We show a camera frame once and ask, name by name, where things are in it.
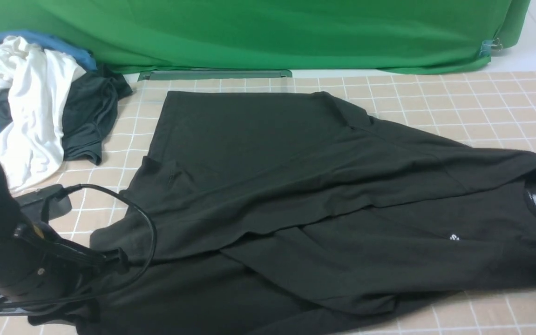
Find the dark gray long-sleeve shirt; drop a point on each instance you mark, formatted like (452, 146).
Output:
(301, 214)

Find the white crumpled shirt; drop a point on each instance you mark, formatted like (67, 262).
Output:
(38, 81)

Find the beige checkered tablecloth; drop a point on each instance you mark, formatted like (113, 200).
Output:
(481, 110)

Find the dark teal crumpled shirt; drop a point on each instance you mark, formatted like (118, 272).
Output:
(90, 113)

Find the blue binder clip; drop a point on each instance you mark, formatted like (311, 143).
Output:
(488, 47)

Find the green backdrop cloth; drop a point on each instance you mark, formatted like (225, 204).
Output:
(399, 36)

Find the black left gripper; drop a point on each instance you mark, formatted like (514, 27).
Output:
(38, 266)

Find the gray metal bar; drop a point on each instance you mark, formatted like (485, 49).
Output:
(201, 74)

